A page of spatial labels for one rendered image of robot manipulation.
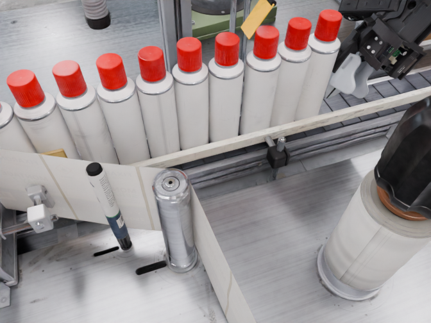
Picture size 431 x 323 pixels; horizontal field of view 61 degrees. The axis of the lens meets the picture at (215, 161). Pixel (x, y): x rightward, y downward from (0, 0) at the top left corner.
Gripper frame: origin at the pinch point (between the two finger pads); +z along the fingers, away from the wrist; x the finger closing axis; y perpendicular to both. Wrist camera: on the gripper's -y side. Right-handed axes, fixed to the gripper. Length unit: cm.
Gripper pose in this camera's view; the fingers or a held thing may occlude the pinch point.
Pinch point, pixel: (328, 89)
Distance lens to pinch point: 69.5
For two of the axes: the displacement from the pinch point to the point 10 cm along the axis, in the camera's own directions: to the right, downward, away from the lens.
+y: 3.3, 7.5, -5.7
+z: -4.8, 6.6, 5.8
